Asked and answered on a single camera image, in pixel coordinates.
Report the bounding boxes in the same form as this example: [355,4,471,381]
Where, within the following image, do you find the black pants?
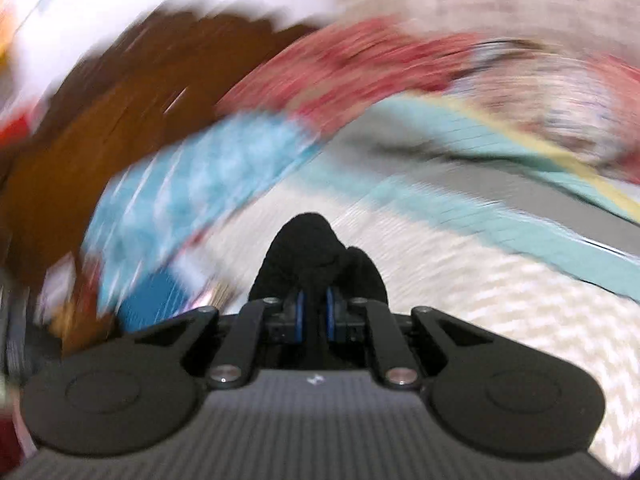
[248,212,388,304]

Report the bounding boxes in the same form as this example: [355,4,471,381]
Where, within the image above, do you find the patterned bed sheet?
[170,98,639,474]

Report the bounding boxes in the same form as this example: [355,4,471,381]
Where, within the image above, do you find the teal patterned pillow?
[82,112,320,311]

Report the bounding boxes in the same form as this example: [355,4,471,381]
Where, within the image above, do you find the carved wooden headboard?
[1,9,319,288]

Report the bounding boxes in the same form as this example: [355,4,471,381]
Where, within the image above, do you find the red floral blanket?
[217,18,639,183]

